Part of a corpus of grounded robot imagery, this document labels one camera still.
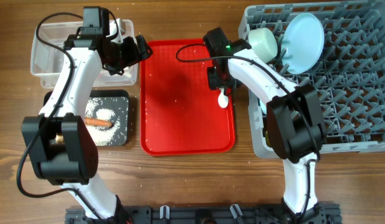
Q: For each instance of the grey dishwasher rack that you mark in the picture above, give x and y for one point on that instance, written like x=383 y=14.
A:
x=350 y=74

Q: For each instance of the red plastic tray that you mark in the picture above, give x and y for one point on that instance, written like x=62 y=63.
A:
x=179 y=113

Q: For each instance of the white plastic spoon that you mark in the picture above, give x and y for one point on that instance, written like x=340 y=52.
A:
x=223 y=99

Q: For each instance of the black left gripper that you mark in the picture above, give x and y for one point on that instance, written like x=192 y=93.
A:
x=133 y=55

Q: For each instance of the black tray bin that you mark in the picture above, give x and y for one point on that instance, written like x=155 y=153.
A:
x=117 y=118

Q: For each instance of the brown food lump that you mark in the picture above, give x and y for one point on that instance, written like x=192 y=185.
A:
x=59 y=139

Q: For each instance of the light blue rice bowl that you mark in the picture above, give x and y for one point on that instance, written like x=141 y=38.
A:
x=263 y=107

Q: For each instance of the yellow plastic cup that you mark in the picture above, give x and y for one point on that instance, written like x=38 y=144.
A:
x=267 y=139

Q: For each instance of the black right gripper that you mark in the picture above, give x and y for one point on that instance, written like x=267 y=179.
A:
x=212 y=81

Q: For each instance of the green bowl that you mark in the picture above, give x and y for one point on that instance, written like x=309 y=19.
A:
x=263 y=43

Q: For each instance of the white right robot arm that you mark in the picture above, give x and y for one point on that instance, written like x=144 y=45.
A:
x=295 y=124

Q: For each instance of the orange carrot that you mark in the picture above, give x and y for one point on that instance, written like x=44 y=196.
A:
x=97 y=122

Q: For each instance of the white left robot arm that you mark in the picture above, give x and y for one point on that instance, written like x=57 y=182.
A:
x=58 y=144

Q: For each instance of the clear plastic bin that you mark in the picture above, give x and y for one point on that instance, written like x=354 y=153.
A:
x=47 y=62

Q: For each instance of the light blue plate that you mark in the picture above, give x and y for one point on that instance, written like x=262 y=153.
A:
x=303 y=41

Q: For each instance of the white rice pile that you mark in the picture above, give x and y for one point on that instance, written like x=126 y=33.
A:
x=108 y=124

